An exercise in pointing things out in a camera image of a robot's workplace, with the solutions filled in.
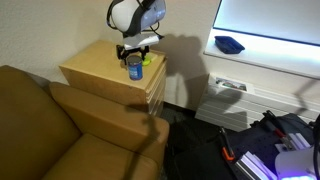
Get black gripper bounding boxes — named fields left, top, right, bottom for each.
left=115, top=44, right=150, bottom=66

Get blue labelled tin can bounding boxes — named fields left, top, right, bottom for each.
left=126, top=54, right=144, bottom=82

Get blue object on sill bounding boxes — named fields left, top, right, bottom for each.
left=213, top=35, right=246, bottom=55

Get white window sill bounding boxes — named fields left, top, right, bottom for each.
left=203, top=28, right=320, bottom=80

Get light wood drawer cabinet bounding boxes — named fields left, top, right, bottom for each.
left=58, top=39, right=168, bottom=117

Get brown leather armchair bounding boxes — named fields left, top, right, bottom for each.
left=0, top=64, right=171, bottom=180

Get printed leaflet card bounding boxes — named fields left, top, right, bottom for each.
left=214, top=76, right=248, bottom=92

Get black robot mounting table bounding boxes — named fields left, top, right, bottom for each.
left=173, top=112, right=320, bottom=180

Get white slatted radiator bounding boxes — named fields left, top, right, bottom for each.
left=194, top=73, right=320, bottom=133

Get aluminium profile rails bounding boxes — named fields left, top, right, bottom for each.
left=234, top=132, right=313, bottom=180

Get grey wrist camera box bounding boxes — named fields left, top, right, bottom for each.
left=122, top=34, right=161, bottom=51

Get orange handled black clamp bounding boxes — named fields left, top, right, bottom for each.
left=218, top=127, right=236, bottom=162

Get red handled black clamp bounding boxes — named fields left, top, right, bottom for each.
left=262, top=110, right=292, bottom=148

